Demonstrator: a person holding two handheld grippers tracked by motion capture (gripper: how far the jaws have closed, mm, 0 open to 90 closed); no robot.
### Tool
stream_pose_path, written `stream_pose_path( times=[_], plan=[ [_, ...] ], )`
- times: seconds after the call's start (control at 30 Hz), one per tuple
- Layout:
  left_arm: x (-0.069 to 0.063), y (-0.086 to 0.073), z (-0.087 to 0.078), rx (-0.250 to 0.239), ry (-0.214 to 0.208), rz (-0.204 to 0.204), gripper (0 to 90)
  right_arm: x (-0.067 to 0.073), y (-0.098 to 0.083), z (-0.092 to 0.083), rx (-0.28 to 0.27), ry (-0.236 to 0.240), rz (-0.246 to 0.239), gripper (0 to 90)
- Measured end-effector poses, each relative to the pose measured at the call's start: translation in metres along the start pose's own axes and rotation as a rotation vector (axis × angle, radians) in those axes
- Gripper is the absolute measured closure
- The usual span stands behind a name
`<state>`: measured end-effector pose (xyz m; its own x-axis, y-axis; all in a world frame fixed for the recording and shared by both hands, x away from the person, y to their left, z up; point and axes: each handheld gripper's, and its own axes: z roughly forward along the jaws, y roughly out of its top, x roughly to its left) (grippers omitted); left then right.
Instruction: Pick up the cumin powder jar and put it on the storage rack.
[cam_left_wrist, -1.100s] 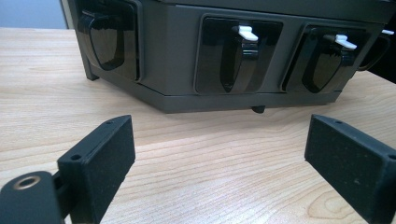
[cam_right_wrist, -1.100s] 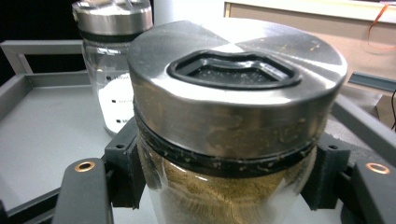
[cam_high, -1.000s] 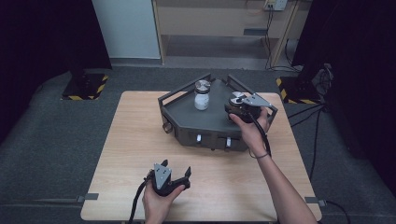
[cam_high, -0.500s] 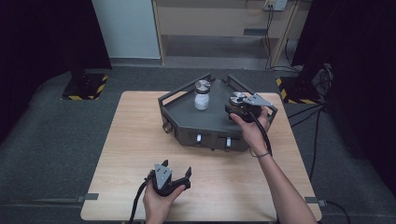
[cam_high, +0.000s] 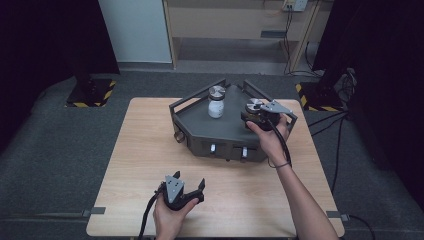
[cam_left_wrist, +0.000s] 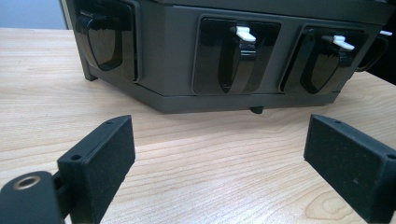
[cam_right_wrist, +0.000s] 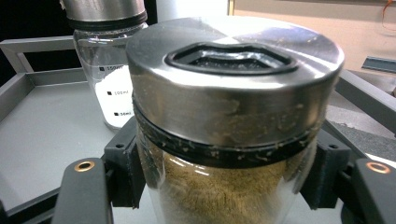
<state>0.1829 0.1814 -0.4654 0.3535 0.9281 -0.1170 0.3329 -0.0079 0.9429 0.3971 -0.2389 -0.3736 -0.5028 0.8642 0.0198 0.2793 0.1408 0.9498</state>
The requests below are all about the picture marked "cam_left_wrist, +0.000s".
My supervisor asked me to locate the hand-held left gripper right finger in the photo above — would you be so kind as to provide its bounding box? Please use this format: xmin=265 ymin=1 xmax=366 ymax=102
xmin=303 ymin=113 xmax=396 ymax=224

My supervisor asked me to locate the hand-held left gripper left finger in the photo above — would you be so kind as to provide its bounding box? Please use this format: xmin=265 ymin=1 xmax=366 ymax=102
xmin=57 ymin=114 xmax=136 ymax=224

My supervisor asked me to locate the dark grey machine housing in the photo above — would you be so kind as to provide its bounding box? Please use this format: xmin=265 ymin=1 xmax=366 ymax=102
xmin=60 ymin=0 xmax=396 ymax=115

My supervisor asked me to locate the black glossy seasoning container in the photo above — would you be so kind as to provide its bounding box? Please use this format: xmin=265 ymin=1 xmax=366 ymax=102
xmin=279 ymin=25 xmax=369 ymax=95
xmin=74 ymin=0 xmax=138 ymax=82
xmin=356 ymin=29 xmax=394 ymax=73
xmin=191 ymin=14 xmax=282 ymax=96

